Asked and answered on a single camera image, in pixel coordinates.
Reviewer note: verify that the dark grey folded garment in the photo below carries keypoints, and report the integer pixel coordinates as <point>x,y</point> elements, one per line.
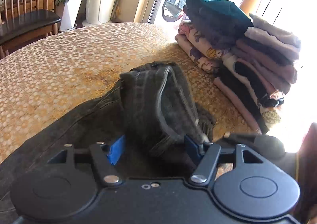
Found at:
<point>220,31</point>

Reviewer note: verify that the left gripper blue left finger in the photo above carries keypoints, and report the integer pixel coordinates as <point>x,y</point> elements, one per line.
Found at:
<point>104,158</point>

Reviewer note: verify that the right wooden chair black seat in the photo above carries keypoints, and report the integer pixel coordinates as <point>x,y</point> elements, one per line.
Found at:
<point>25,20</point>

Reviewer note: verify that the mauve folded garments stack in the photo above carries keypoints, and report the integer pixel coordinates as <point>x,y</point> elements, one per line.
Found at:
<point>272,51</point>

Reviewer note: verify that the pink cartoon print folded garment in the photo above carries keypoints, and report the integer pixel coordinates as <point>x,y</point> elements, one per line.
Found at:
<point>198,49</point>

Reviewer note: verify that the dark grey denim jeans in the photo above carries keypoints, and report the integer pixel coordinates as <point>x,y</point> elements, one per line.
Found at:
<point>152,106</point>

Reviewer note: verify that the teal folded garment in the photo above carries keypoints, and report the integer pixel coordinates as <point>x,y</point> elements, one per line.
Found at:
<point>229,9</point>

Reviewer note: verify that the black white folded garment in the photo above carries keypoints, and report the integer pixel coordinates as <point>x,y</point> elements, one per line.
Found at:
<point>252,95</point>

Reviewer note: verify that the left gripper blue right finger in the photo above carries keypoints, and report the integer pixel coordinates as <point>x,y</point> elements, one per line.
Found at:
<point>205,156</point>

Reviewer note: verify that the patterned beige tablecloth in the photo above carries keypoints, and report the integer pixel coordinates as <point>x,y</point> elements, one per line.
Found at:
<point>44,80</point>

